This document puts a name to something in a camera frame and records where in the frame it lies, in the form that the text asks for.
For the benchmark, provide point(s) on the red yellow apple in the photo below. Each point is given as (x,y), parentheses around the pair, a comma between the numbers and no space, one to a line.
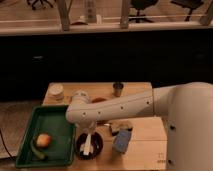
(43,140)

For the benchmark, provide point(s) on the metal cup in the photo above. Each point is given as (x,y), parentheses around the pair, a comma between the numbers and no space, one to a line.
(118,87)

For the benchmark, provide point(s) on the green cucumber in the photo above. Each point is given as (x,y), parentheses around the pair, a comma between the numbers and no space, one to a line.
(40,155)

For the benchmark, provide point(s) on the black office chair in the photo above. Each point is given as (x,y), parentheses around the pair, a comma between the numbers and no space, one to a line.
(32,3)
(139,5)
(190,4)

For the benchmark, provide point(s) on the white brush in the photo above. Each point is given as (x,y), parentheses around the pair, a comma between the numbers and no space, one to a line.
(87,145)

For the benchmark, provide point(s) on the green plastic tray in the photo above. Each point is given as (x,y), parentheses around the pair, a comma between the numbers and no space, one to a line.
(49,120)

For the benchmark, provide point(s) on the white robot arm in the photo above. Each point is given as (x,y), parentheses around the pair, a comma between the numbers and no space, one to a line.
(188,107)

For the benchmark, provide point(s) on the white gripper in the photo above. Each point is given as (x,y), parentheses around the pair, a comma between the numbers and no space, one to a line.
(87,127)

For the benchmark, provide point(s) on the wooden table leg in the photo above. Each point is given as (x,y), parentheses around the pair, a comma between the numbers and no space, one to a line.
(125,9)
(64,16)

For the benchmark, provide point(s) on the blue sponge block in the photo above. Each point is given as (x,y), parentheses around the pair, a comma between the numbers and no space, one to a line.
(121,141)

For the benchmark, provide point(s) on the black office chair right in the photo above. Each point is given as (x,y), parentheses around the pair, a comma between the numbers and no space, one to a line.
(190,4)

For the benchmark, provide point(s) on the black office chair left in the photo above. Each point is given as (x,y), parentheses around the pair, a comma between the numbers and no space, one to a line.
(32,3)

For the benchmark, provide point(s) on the wooden table leg right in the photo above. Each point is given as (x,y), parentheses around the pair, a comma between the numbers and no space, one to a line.
(125,9)

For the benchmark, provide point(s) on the white round container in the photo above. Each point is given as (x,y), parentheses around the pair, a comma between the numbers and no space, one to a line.
(56,91)

